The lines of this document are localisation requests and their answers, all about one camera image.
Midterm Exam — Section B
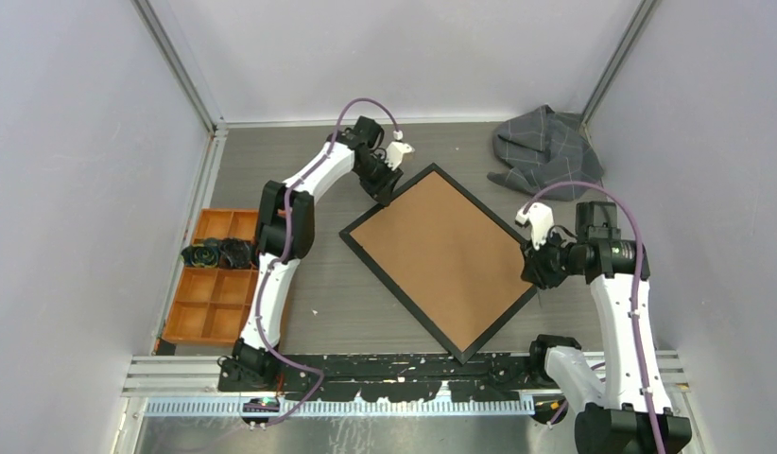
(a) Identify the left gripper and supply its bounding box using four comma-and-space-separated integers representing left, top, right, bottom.
354, 155, 404, 207

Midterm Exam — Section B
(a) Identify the black picture frame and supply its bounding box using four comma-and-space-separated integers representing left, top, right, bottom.
339, 164, 537, 363

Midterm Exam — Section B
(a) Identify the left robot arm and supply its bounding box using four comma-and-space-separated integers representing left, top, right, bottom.
220, 116, 414, 392

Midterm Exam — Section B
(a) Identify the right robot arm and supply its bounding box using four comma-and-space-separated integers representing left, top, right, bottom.
515, 201, 693, 453

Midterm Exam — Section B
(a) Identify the grey checked cloth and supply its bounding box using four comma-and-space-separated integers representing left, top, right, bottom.
487, 105, 605, 196

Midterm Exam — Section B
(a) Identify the orange wooden divided tray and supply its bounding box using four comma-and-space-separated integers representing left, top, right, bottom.
160, 208, 258, 347

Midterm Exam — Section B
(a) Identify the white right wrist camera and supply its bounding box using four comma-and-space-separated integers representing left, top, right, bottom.
515, 202, 555, 251

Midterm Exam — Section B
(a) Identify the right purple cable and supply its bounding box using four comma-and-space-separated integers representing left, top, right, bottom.
520, 181, 668, 454

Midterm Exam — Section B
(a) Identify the purple cable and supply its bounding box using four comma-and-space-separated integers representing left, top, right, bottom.
253, 97, 404, 429
520, 181, 668, 454

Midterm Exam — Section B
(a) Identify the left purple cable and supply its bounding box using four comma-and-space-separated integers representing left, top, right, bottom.
253, 97, 404, 429

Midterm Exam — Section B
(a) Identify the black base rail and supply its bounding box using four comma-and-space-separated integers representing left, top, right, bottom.
216, 353, 558, 403

